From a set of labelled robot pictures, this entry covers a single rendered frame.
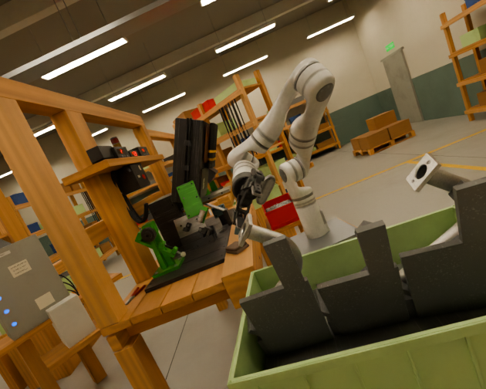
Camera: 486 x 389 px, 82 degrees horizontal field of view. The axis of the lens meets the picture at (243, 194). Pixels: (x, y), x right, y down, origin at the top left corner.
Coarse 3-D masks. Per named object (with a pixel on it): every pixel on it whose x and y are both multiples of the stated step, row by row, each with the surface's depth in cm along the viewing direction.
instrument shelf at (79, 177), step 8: (104, 160) 133; (112, 160) 138; (120, 160) 147; (128, 160) 156; (136, 160) 166; (144, 160) 179; (152, 160) 193; (160, 160) 221; (88, 168) 134; (96, 168) 133; (104, 168) 134; (112, 168) 144; (72, 176) 134; (80, 176) 134; (88, 176) 135; (64, 184) 135; (72, 184) 140
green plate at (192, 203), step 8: (184, 184) 171; (192, 184) 170; (184, 192) 171; (192, 192) 170; (184, 200) 170; (192, 200) 170; (200, 200) 169; (184, 208) 170; (192, 208) 169; (200, 208) 169; (192, 216) 169
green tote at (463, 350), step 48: (432, 240) 79; (240, 336) 61; (432, 336) 42; (480, 336) 42; (240, 384) 49; (288, 384) 48; (336, 384) 47; (384, 384) 46; (432, 384) 45; (480, 384) 43
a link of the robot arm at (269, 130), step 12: (312, 60) 74; (300, 72) 74; (288, 84) 78; (288, 96) 80; (276, 108) 80; (288, 108) 82; (264, 120) 83; (276, 120) 81; (264, 132) 82; (276, 132) 82; (264, 144) 84
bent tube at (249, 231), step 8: (248, 216) 55; (248, 224) 52; (240, 232) 57; (248, 232) 53; (256, 232) 54; (264, 232) 55; (272, 232) 55; (240, 240) 55; (256, 240) 55; (264, 240) 55; (288, 240) 56; (296, 248) 57; (296, 256) 57
